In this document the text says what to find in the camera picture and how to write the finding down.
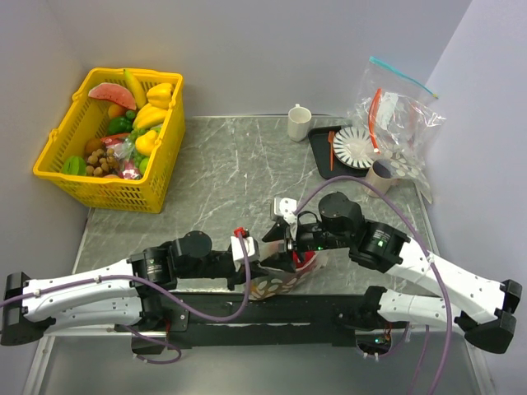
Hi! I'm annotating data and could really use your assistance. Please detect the black plastic tray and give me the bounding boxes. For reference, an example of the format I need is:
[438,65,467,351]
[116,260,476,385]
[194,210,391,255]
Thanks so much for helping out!
[308,126,367,179]

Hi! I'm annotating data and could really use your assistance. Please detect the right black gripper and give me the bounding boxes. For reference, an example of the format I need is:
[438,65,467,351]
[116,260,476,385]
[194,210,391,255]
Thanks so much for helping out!
[260,221,352,273]

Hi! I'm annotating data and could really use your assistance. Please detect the striped white plate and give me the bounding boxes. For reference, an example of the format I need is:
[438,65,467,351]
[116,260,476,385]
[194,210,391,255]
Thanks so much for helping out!
[333,126,380,170]

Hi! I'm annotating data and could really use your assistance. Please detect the yellow toy bell pepper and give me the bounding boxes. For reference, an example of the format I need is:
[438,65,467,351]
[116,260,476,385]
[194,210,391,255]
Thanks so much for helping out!
[147,82,174,109]

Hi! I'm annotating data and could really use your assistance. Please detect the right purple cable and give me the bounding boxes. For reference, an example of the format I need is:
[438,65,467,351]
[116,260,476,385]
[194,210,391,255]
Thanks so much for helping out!
[295,175,453,395]

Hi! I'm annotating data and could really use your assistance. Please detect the green toy bell pepper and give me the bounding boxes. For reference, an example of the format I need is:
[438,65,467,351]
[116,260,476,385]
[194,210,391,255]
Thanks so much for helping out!
[107,116,133,136]

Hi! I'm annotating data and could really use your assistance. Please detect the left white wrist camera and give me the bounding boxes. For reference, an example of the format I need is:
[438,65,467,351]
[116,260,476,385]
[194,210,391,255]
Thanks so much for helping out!
[231,227,259,264]

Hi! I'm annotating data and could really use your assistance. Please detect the green toy grapes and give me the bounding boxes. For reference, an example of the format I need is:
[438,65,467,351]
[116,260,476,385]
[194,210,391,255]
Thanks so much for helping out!
[125,129,147,167]

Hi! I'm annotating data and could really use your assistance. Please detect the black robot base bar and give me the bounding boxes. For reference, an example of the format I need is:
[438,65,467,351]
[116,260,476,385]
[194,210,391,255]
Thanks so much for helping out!
[114,290,408,351]

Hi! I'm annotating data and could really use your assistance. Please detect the white ceramic mug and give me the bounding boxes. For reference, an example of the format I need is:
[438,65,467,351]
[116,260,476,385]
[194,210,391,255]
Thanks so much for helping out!
[287,104,312,142]

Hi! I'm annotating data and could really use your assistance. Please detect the beige paper cup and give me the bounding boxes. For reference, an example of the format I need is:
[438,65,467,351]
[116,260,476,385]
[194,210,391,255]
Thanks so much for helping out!
[364,159,397,194]

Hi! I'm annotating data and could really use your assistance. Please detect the polka dot zip bag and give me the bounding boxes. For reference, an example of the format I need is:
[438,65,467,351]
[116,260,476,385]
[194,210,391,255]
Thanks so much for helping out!
[250,243,329,301]

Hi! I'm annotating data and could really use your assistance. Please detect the clear zip bag blue seal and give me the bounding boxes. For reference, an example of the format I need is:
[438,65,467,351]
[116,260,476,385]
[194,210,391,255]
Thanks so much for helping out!
[348,57,445,145]

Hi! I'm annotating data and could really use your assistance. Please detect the toy watermelon slice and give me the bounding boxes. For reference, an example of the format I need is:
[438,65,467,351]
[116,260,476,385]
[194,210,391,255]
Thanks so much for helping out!
[88,82,137,110]

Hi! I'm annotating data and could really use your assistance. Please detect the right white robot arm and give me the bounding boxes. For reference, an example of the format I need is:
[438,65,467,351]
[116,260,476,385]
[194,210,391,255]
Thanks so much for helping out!
[263,192,522,354]

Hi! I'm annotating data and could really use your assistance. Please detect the green toy apple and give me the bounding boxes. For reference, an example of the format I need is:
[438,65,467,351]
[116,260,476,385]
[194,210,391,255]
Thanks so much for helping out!
[138,157,149,176]

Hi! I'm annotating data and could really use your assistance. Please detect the yellow toy lemon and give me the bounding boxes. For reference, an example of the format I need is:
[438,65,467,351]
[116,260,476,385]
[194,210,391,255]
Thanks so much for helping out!
[135,129,159,157]

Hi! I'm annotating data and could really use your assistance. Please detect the red toy apple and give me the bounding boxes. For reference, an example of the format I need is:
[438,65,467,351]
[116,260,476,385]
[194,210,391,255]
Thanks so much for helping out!
[292,251,318,273]

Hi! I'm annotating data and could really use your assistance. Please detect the yellow toy banana bunch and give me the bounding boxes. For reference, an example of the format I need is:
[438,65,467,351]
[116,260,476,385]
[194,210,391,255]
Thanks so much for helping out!
[133,104,168,129]

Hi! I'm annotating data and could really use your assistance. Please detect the brown toy longan bunch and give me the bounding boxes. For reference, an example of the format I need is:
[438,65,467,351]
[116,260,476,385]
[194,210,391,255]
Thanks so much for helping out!
[85,138,119,178]

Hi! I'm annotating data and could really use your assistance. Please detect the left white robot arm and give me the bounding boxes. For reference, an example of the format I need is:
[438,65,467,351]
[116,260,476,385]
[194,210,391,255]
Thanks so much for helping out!
[1,230,296,346]

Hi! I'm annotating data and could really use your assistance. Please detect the orange toy peach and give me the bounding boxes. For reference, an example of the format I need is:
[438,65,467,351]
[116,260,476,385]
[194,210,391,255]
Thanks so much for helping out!
[107,104,128,119]

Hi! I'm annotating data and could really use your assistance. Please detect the clear zip bag orange seal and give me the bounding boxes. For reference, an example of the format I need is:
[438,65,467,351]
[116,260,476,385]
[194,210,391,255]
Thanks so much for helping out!
[350,88,445,202]

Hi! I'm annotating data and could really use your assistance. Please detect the yellow plastic basket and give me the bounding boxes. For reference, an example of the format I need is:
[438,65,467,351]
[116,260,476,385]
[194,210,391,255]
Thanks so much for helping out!
[33,67,185,213]

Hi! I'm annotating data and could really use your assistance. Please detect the green toy starfruit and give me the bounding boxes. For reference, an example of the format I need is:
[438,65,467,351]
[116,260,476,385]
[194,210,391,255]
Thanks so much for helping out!
[61,156,86,176]

